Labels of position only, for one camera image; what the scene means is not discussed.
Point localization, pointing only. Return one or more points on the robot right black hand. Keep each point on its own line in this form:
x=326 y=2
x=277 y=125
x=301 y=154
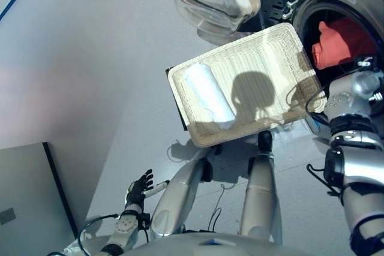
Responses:
x=366 y=63

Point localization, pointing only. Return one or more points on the robot left black hand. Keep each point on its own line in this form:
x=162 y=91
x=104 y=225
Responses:
x=136 y=191

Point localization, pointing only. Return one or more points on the red cloth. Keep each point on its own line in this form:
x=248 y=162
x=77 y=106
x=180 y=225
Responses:
x=336 y=46

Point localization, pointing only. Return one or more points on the white cloth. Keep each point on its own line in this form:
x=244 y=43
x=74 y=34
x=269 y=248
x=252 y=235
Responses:
x=210 y=97

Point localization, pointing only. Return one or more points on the robot left silver arm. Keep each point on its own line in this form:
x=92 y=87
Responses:
x=124 y=226

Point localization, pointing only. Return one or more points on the robot right silver arm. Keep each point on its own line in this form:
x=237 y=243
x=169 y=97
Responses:
x=357 y=163

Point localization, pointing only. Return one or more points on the robot left silver leg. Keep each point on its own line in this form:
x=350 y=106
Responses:
x=177 y=196

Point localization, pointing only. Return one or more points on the robot silver leg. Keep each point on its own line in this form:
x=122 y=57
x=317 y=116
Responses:
x=177 y=196
x=261 y=196

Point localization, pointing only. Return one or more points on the grey panel with black edge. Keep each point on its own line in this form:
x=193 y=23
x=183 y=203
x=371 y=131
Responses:
x=27 y=196

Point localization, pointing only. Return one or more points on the cream wicker basket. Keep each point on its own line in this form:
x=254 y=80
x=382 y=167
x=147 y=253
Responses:
x=255 y=67

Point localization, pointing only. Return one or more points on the robot grey torso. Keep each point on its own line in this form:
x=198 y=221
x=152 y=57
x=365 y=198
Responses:
x=234 y=245

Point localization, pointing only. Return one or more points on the robot right silver leg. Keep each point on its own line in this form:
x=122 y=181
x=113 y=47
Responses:
x=261 y=196

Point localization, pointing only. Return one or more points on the round glass washer door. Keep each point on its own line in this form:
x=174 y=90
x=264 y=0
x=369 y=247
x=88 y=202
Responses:
x=216 y=1

